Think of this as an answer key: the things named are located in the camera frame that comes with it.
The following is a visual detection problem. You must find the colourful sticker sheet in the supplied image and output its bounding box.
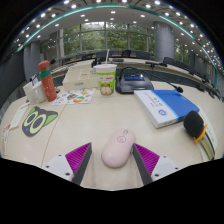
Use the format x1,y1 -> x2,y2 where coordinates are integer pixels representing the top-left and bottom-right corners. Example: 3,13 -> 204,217
51,88 -> 96,106

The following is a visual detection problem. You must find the black green cat-shaped mouse pad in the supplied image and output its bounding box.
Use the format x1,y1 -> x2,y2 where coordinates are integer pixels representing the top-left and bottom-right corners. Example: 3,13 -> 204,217
21,106 -> 59,138

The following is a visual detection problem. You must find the printed paper cup with straw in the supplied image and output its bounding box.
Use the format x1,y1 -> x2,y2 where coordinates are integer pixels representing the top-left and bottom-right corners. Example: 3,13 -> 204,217
93,49 -> 118,97

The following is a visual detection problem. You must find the beige cardboard box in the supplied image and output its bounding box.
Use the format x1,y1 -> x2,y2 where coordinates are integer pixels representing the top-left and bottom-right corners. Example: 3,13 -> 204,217
62,66 -> 100,92

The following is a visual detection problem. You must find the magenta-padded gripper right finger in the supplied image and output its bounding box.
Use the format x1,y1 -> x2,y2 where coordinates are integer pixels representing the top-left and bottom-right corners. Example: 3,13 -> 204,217
133,143 -> 183,186

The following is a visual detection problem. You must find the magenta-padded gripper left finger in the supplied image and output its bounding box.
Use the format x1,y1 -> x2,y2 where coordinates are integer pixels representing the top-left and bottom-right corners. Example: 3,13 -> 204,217
43,142 -> 92,186

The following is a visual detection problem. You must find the white document with red header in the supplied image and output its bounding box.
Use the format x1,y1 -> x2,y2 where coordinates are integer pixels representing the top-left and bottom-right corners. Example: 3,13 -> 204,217
9,102 -> 30,131

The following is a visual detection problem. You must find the group of ceiling lights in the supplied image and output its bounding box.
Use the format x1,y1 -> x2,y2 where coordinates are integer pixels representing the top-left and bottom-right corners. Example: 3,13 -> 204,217
14,0 -> 224,73

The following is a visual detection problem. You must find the pink computer mouse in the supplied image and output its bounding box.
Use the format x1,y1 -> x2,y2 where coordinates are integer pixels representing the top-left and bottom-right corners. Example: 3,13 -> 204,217
101,128 -> 137,169

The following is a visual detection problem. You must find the blue and white book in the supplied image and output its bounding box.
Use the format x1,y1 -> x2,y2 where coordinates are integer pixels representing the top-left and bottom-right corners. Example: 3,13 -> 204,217
133,89 -> 201,129

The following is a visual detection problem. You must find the red bottle with green band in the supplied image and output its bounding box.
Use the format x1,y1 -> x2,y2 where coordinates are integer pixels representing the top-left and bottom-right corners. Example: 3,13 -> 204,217
37,60 -> 58,103

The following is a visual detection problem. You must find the red and white pamphlet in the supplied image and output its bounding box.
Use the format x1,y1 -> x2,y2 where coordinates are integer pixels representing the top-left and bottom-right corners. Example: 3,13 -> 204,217
1,123 -> 12,157

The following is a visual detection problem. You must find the black gooseneck conference microphone unit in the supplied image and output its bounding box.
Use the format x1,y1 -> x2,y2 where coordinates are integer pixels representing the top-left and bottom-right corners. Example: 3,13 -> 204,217
114,66 -> 184,95

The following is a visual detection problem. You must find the stack of white paper cups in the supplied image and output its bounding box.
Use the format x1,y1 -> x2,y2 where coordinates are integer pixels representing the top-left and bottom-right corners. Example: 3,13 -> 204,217
22,81 -> 38,105

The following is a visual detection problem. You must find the group of dark office chairs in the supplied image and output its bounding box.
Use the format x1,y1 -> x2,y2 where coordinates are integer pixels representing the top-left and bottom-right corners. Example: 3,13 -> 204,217
74,49 -> 214,98

